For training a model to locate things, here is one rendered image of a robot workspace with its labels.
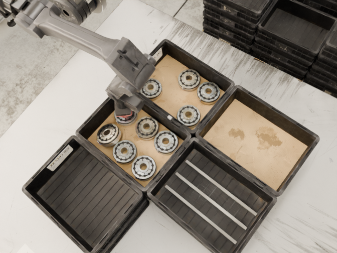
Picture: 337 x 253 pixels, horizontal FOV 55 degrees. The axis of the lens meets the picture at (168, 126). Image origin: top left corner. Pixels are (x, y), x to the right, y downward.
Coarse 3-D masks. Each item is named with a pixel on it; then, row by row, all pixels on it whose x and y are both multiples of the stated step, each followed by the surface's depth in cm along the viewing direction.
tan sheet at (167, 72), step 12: (168, 60) 157; (156, 72) 155; (168, 72) 155; (180, 72) 154; (168, 84) 152; (168, 96) 150; (180, 96) 149; (192, 96) 149; (168, 108) 148; (204, 108) 146
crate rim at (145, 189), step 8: (104, 104) 140; (96, 112) 139; (160, 112) 136; (88, 120) 137; (168, 120) 134; (80, 128) 136; (80, 136) 135; (88, 144) 133; (184, 144) 130; (96, 152) 132; (176, 152) 131; (168, 160) 128; (120, 168) 128; (128, 176) 128; (136, 184) 126
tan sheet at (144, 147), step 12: (108, 120) 148; (156, 120) 146; (96, 132) 146; (132, 132) 145; (96, 144) 144; (144, 144) 142; (180, 144) 141; (108, 156) 141; (156, 156) 140; (168, 156) 139; (144, 168) 138
